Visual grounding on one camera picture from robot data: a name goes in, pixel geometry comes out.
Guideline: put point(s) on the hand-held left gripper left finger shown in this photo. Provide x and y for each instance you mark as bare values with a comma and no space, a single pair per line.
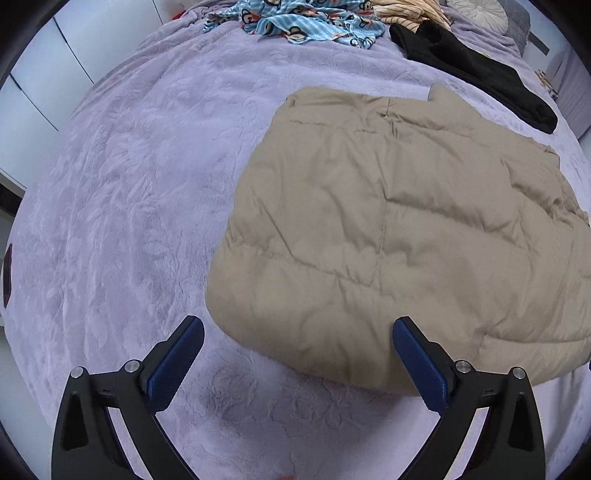
178,357

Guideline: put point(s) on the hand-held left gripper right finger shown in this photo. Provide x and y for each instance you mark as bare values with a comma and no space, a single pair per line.
418,364

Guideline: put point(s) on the beige puffer jacket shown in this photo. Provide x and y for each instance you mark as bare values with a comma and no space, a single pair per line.
392,221

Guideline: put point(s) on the purple plush blanket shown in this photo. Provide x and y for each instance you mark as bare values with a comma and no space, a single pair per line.
129,184

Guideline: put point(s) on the white wardrobe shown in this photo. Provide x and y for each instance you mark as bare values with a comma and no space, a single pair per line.
41,92

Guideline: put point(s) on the black folded garment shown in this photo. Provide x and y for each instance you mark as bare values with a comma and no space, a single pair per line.
475,64

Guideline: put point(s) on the nightstand clutter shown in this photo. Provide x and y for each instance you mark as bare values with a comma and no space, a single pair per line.
547,85

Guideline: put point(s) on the grey curtain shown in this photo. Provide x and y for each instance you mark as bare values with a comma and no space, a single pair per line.
572,87

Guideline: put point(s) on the beige striped garment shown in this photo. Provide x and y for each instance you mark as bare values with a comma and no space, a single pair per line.
406,11

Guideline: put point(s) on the grey quilted headboard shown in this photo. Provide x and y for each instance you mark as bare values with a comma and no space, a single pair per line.
517,23

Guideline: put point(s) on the round white cushion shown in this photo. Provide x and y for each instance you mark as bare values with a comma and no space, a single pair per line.
478,11

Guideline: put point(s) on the blue monkey print garment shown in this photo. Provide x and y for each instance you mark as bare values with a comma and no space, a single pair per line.
300,21

